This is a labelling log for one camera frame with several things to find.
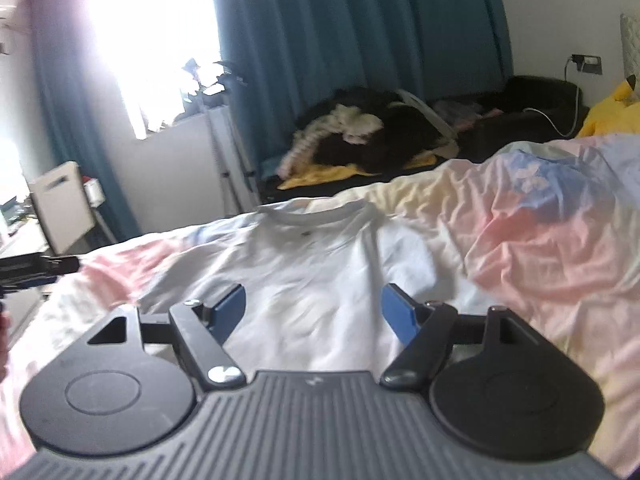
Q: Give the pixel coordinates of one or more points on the pastel patterned bedsheet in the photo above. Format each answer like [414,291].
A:
[540,240]

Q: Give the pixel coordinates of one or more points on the yellow plush toy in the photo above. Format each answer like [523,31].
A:
[615,115]

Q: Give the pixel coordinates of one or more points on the black sofa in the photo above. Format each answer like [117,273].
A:
[525,125]

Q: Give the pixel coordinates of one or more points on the narrow teal curtain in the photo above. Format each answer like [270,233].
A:
[70,110]

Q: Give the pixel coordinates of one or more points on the white t-shirt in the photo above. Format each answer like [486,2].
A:
[310,270]

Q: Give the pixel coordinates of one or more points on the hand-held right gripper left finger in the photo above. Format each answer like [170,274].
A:
[230,311]

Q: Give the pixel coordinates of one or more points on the black wall plug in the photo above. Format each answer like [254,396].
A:
[587,62]

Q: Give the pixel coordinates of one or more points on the padded headboard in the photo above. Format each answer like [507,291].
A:
[630,45]

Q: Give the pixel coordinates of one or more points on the wide teal curtain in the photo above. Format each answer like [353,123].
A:
[350,20]

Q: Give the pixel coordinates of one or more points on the pile of dark clothes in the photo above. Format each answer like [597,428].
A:
[400,130]

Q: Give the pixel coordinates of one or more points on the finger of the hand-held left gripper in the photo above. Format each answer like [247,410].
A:
[50,264]

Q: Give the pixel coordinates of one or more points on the yellow cloth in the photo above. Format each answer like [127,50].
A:
[325,173]

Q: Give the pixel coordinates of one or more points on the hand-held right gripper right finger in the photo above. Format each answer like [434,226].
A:
[397,315]

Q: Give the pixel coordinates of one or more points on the white storage box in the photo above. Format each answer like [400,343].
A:
[60,205]

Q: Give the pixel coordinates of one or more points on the white air conditioner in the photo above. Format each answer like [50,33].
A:
[7,15]

